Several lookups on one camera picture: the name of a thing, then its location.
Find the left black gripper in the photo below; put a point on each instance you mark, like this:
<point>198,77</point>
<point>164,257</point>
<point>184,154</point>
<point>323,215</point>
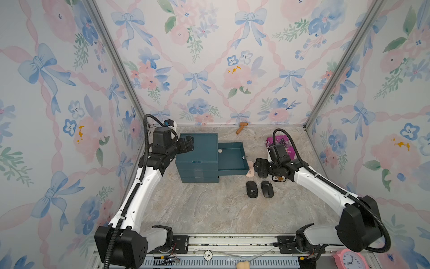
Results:
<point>190,145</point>

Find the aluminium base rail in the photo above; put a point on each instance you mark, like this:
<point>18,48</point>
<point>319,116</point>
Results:
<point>230,251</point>

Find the pink computer mouse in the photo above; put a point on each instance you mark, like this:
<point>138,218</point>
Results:
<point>250,173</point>

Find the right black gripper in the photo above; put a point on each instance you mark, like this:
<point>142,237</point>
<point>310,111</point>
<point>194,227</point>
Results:
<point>262,168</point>

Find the purple snack bag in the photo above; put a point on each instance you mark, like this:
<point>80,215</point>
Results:
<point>284,140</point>

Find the black computer mouse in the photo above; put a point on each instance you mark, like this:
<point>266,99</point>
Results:
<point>252,189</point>
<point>267,189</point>

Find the pink alarm clock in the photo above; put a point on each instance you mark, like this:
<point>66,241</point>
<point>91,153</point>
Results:
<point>346,259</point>

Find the teal drawer cabinet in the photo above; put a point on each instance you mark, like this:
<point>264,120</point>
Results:
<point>201,164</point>

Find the teal drawer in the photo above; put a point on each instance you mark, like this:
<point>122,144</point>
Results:
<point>232,159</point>

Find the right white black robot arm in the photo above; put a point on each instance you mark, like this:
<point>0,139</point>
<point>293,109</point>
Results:
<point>359,227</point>

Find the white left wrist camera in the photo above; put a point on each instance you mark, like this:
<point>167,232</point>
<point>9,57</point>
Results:
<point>171,124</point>

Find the wooden handle roller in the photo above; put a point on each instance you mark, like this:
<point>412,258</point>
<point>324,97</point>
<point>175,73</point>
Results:
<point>242,125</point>

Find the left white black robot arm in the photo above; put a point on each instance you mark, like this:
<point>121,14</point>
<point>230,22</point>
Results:
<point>121,243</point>

